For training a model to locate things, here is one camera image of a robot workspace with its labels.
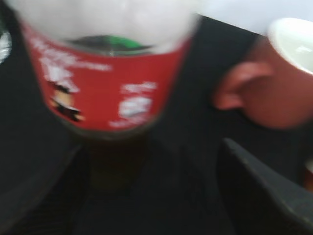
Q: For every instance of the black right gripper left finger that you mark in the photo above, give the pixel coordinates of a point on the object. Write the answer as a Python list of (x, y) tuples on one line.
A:
[(46, 202)]

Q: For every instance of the iced tea bottle red label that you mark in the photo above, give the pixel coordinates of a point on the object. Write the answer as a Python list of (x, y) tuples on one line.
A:
[(106, 69)]

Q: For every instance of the red mug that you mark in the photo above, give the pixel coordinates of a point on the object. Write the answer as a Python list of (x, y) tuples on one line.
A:
[(273, 85)]

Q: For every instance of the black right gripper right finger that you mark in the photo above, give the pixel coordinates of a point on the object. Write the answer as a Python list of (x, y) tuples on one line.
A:
[(258, 200)]

